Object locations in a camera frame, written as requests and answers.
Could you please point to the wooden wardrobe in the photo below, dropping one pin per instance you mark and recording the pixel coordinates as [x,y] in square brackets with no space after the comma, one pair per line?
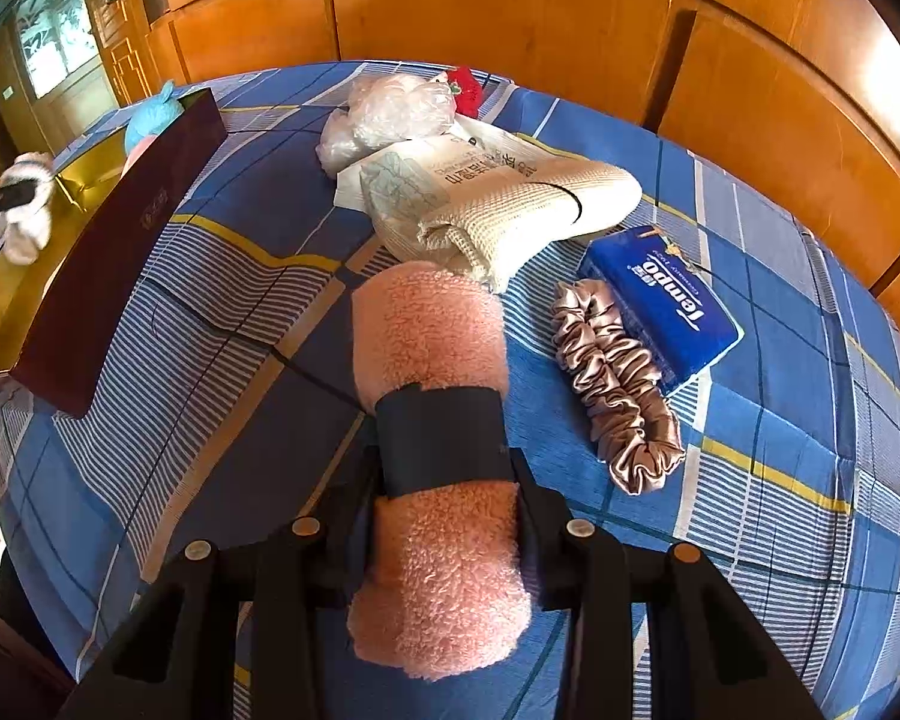
[495,7]

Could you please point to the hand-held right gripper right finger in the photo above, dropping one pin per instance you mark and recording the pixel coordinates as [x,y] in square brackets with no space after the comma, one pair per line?
[544,540]

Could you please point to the pink towel black band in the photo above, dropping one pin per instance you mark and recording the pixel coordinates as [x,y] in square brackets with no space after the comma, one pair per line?
[427,345]

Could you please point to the red plush toy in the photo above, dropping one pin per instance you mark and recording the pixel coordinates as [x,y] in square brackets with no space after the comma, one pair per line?
[465,90]

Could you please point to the blue plush toy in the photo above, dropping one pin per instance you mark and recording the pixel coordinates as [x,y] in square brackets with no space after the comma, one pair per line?
[154,116]

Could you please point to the clear plastic bag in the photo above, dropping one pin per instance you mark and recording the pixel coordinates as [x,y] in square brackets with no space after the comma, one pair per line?
[386,112]

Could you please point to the champagne satin scrunchie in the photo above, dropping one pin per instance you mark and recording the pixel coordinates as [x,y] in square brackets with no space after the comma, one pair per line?
[615,375]

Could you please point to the blue plaid bed sheet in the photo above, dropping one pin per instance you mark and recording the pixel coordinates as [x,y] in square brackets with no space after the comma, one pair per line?
[757,465]

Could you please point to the white wet wipes packet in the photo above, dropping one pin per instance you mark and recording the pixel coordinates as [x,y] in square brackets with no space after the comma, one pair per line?
[401,180]

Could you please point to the wooden door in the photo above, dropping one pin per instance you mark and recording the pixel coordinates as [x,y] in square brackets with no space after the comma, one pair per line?
[52,37]

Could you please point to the cream waffle towel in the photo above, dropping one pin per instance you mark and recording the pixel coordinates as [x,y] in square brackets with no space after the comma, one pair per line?
[547,195]

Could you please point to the maroon box gold inside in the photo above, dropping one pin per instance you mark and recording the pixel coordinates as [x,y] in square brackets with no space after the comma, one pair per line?
[120,255]

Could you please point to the blue tissue pack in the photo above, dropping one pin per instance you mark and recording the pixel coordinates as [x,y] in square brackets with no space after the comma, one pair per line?
[667,307]

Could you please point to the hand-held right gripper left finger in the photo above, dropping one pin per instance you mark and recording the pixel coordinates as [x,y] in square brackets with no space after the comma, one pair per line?
[349,540]

